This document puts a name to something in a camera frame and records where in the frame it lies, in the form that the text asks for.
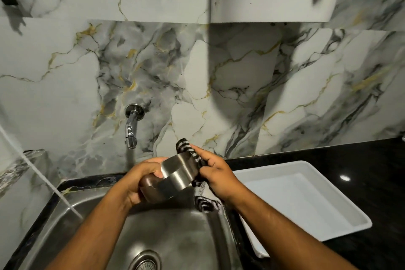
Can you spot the stainless steel cup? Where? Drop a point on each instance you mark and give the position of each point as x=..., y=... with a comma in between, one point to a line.
x=177, y=175

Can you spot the person's left thumb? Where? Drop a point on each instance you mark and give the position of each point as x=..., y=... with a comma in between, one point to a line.
x=151, y=171

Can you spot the steel sink drain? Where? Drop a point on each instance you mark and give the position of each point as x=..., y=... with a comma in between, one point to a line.
x=146, y=262

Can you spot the person's right forearm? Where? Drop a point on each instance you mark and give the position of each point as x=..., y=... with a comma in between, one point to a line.
x=284, y=238

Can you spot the stainless steel sink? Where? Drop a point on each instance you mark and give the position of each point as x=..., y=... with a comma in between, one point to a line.
x=177, y=235

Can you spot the person's left forearm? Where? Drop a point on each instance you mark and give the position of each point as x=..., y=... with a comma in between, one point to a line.
x=95, y=231

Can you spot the white plastic tray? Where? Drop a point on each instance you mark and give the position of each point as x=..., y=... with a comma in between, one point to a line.
x=303, y=200

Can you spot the person's right thumb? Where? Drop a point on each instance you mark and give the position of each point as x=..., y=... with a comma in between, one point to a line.
x=207, y=172

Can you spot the chrome wall tap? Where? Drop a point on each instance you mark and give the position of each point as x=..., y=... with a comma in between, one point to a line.
x=131, y=127

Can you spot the person's right hand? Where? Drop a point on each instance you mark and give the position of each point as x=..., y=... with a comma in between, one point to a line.
x=220, y=178

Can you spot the black white striped cloth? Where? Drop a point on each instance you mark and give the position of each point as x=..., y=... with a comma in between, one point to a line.
x=204, y=197

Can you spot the person's left hand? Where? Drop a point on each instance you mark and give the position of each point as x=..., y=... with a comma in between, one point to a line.
x=133, y=181

